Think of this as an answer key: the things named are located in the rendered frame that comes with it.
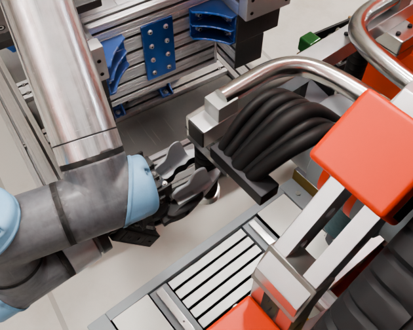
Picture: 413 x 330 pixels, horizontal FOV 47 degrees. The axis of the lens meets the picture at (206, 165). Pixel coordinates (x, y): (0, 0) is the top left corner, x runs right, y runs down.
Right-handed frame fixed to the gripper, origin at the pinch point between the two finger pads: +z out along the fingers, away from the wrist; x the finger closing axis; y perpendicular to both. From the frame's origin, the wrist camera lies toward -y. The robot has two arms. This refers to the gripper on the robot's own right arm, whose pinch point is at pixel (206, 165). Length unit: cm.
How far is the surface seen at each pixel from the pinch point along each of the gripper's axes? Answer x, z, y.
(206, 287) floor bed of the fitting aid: 8, 6, -77
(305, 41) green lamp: 23, 49, -17
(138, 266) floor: 29, -5, -83
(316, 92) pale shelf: 21, 57, -38
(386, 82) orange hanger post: 3, 55, -19
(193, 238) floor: 26, 15, -83
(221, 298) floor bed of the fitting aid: 4, 9, -82
